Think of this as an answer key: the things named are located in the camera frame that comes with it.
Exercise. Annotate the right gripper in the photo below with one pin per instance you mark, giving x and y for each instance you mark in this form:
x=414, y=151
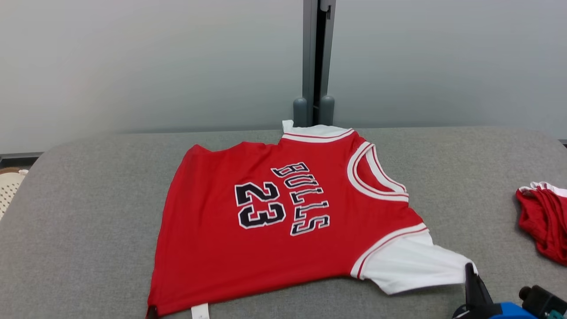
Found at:
x=465, y=311

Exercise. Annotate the red Bulls basketball jersey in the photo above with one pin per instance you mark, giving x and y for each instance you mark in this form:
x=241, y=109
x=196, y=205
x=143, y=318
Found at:
x=212, y=266

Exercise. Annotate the red shorts with white waistband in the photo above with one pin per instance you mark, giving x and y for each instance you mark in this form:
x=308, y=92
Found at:
x=545, y=221

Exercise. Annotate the white perforated laundry basket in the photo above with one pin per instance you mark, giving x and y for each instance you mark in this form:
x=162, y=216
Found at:
x=9, y=190

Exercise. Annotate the blue right wrist camera housing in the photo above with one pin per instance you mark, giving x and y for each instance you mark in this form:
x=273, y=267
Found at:
x=505, y=312

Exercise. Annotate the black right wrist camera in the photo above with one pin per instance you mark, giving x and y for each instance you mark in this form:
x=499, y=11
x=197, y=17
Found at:
x=542, y=301

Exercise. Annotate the grey partition post with cylinder feet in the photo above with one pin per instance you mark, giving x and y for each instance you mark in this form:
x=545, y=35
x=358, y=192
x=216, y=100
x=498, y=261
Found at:
x=308, y=53

